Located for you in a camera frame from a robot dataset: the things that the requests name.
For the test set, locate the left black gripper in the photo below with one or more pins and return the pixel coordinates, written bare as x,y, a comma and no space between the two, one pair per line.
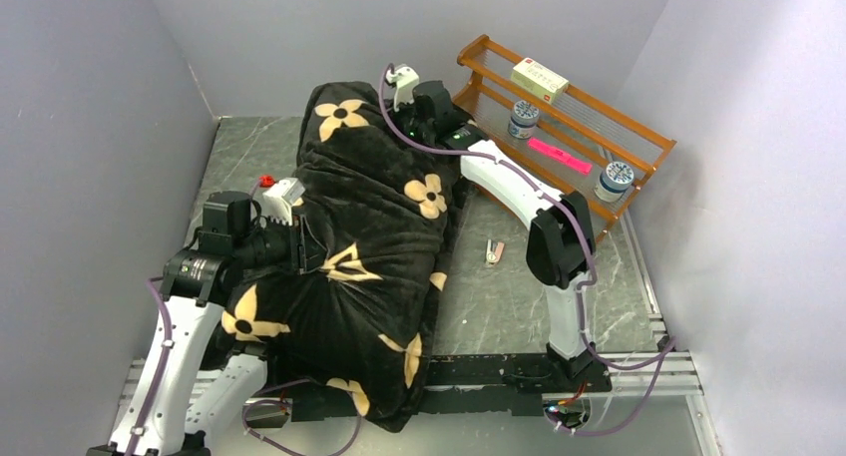
304,251

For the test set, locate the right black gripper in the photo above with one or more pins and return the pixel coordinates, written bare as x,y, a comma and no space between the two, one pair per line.
395,116

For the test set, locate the black pillowcase with beige flowers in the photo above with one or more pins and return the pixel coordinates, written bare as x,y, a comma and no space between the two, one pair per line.
387,215

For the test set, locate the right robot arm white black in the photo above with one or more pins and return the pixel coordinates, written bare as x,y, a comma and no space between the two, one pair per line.
560,246

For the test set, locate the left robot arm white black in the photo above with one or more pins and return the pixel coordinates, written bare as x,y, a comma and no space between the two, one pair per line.
236,233

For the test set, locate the white jar blue lid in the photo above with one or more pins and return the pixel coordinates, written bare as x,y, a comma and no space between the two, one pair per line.
523,120
614,181

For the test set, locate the white cardboard box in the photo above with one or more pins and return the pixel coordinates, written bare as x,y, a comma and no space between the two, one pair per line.
539,80

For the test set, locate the pink flat plastic item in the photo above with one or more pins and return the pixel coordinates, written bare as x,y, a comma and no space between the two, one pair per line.
560,156

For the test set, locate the small pink white clip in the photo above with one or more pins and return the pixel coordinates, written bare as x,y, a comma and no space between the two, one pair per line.
493,252

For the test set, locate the wooden two-tier shelf rack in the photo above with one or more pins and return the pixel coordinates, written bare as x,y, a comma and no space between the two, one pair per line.
576,123

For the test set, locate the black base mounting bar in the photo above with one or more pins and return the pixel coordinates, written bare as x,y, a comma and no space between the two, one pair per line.
517,383

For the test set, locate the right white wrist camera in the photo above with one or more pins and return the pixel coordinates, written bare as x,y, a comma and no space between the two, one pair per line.
403,79

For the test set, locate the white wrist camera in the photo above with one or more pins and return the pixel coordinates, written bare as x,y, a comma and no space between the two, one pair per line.
403,79
282,197

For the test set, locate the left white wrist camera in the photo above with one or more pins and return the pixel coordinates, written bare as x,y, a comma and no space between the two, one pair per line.
282,197

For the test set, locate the aluminium frame rail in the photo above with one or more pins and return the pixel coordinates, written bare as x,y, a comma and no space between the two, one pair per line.
410,400

